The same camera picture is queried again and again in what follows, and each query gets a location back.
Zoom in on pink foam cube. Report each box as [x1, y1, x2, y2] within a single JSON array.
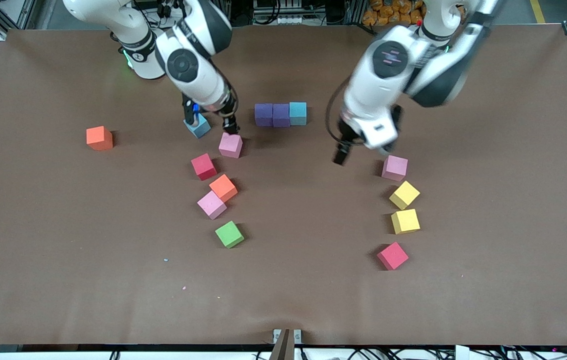
[[381, 154, 409, 182], [218, 132, 243, 159], [197, 190, 228, 221]]

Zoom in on purple foam cube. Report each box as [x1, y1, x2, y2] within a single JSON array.
[[272, 103, 291, 128], [254, 103, 274, 127]]

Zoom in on blue foam cube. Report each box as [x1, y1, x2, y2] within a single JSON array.
[[184, 114, 212, 139], [289, 101, 308, 126]]

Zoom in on orange foam cube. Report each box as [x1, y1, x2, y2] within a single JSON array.
[[86, 125, 114, 152], [209, 173, 238, 203]]

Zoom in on red foam cube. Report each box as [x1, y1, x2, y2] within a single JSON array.
[[376, 242, 409, 271], [191, 153, 218, 181]]

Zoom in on yellow foam cube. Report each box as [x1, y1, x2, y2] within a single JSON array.
[[389, 180, 421, 211], [391, 208, 421, 235]]

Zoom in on green foam cube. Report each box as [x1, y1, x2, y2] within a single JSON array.
[[214, 220, 245, 249]]

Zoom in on white power strip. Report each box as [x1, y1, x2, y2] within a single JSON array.
[[252, 0, 325, 26]]

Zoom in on orange fruit pile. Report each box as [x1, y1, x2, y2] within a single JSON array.
[[362, 0, 427, 27]]

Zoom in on brown paper table cover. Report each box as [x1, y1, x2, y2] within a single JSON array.
[[0, 22, 567, 347]]

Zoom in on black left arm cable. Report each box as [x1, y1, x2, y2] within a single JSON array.
[[326, 80, 350, 146]]

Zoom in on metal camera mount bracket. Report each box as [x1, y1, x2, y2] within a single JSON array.
[[269, 328, 303, 360]]

